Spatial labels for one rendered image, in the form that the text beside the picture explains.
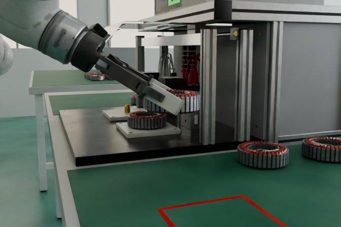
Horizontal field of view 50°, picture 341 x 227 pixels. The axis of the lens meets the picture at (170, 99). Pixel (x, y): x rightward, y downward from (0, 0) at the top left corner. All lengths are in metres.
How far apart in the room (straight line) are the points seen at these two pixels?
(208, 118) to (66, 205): 0.41
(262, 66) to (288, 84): 0.09
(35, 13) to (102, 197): 0.34
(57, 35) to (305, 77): 0.64
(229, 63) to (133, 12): 4.86
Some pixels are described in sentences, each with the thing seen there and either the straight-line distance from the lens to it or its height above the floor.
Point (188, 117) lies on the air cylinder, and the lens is 1.07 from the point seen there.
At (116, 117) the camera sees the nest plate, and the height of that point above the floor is 0.78.
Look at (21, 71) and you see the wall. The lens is 5.72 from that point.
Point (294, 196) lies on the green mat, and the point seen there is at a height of 0.75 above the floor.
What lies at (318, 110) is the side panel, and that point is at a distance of 1.07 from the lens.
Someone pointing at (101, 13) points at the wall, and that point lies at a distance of 5.81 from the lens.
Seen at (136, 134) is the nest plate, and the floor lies 0.78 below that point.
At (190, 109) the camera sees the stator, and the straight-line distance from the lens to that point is 0.68.
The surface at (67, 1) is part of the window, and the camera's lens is 5.76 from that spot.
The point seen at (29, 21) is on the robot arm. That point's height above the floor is 1.05.
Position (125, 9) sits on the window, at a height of 1.59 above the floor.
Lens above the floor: 1.01
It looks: 8 degrees down
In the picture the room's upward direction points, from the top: straight up
